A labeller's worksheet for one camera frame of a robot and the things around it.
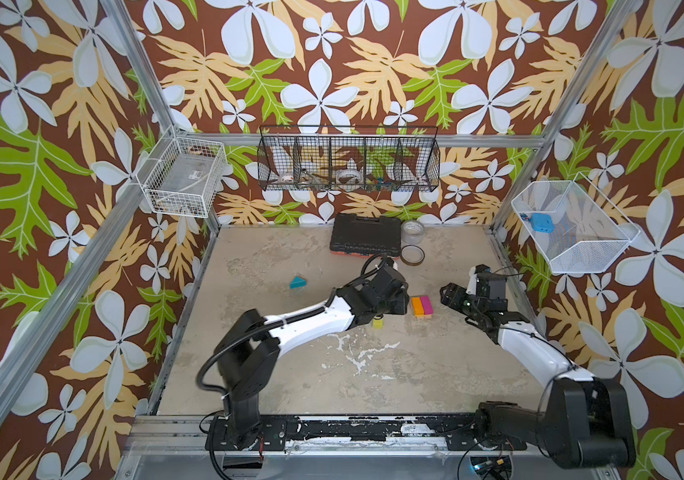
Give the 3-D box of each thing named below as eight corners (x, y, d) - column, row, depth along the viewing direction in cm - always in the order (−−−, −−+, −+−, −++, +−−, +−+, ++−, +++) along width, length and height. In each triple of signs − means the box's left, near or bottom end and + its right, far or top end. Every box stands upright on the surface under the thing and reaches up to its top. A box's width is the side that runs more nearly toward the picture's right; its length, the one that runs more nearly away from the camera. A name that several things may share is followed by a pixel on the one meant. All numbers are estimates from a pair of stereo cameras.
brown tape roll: (402, 266, 111) (403, 262, 110) (399, 248, 117) (400, 244, 115) (424, 266, 111) (426, 262, 110) (420, 248, 117) (421, 244, 115)
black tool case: (329, 261, 112) (329, 252, 107) (331, 221, 125) (330, 211, 121) (403, 261, 112) (405, 252, 107) (396, 221, 126) (398, 211, 121)
